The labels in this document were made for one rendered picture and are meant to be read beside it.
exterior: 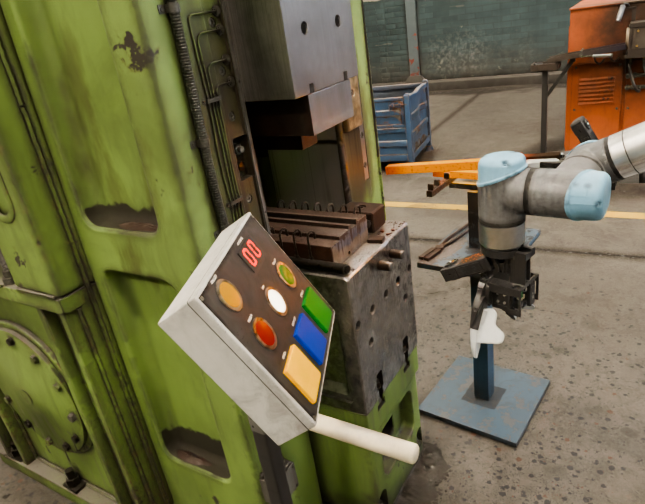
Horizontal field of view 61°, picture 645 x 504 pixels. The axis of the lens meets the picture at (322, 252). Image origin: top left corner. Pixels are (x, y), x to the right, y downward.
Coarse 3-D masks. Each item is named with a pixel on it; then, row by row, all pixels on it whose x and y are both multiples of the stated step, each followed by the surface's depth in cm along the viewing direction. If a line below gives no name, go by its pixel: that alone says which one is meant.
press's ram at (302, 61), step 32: (256, 0) 115; (288, 0) 114; (320, 0) 124; (256, 32) 118; (288, 32) 116; (320, 32) 126; (352, 32) 138; (256, 64) 122; (288, 64) 118; (320, 64) 127; (352, 64) 139; (256, 96) 126; (288, 96) 121
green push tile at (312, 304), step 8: (304, 296) 106; (312, 296) 107; (304, 304) 103; (312, 304) 105; (320, 304) 108; (312, 312) 103; (320, 312) 106; (328, 312) 109; (320, 320) 104; (328, 320) 107; (328, 328) 105
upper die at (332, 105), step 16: (304, 96) 125; (320, 96) 128; (336, 96) 134; (256, 112) 134; (272, 112) 131; (288, 112) 129; (304, 112) 127; (320, 112) 129; (336, 112) 135; (352, 112) 142; (256, 128) 136; (272, 128) 133; (288, 128) 131; (304, 128) 129; (320, 128) 130
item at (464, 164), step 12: (528, 156) 133; (540, 156) 131; (552, 156) 130; (396, 168) 153; (408, 168) 151; (420, 168) 149; (432, 168) 147; (444, 168) 145; (456, 168) 143; (468, 168) 142
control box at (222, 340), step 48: (240, 240) 97; (192, 288) 83; (240, 288) 88; (288, 288) 102; (192, 336) 80; (240, 336) 81; (288, 336) 92; (240, 384) 82; (288, 384) 84; (288, 432) 86
